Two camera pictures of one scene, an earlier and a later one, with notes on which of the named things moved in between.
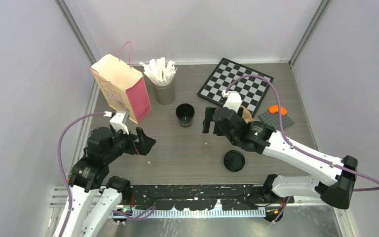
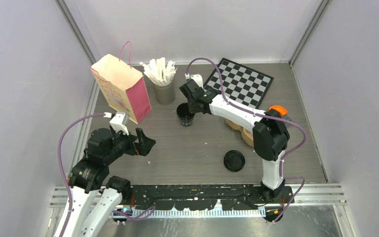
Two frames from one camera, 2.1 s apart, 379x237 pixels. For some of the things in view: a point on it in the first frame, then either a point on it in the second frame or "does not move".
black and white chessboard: x=252 y=90 does not move
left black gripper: x=145 y=142 does not move
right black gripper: x=207 y=121 → x=192 y=110
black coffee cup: x=185 y=113 does not move
